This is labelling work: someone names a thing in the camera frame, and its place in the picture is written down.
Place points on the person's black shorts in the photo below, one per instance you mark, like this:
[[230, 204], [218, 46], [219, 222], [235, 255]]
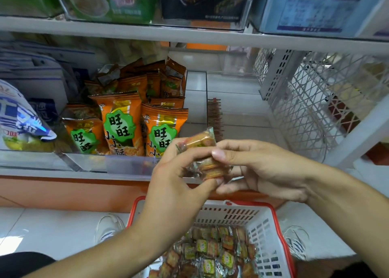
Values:
[[24, 265]]

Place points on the person's left forearm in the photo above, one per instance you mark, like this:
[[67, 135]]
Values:
[[97, 256]]

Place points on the blue product box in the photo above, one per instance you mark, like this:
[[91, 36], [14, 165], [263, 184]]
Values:
[[316, 10]]

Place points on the person's left shoe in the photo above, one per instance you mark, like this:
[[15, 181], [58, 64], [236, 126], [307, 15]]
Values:
[[109, 226]]

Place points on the bundle of snack packets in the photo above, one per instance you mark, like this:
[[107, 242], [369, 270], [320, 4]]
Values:
[[203, 162]]

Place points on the white perforated side panel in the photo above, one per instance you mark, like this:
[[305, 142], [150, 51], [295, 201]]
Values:
[[316, 98]]

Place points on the group of orange snack bags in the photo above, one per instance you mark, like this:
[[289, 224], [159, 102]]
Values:
[[121, 126]]

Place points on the green white product box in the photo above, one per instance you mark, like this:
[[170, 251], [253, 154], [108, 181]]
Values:
[[103, 4]]

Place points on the clear plastic shelf front guard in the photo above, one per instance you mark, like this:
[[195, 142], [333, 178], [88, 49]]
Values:
[[103, 164]]

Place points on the white basket with red rim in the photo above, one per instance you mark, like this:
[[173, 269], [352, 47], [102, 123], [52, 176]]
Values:
[[270, 232]]

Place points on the black product box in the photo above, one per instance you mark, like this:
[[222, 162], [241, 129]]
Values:
[[203, 4]]

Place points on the pile of small snack packets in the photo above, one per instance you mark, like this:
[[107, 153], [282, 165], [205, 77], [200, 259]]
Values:
[[210, 253]]

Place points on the person's right hand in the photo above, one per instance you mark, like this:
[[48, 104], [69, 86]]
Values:
[[273, 168]]

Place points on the person's left hand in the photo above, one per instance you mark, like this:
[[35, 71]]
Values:
[[173, 195]]

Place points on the person's right forearm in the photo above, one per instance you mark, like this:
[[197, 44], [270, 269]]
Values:
[[358, 214]]

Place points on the row of small snack packets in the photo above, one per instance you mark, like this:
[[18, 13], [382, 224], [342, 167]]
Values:
[[214, 116]]

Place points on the orange shelf base panel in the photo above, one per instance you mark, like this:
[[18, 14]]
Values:
[[61, 192]]

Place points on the blue white snack bag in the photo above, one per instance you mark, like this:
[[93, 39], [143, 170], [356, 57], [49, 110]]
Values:
[[21, 119]]

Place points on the white metal shelf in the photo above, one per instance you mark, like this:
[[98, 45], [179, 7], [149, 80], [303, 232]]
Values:
[[182, 37]]

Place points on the person's right shoe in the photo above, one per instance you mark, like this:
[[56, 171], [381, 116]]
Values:
[[296, 241]]

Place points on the person's shoe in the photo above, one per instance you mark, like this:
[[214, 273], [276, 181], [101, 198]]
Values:
[[109, 226], [296, 241]]

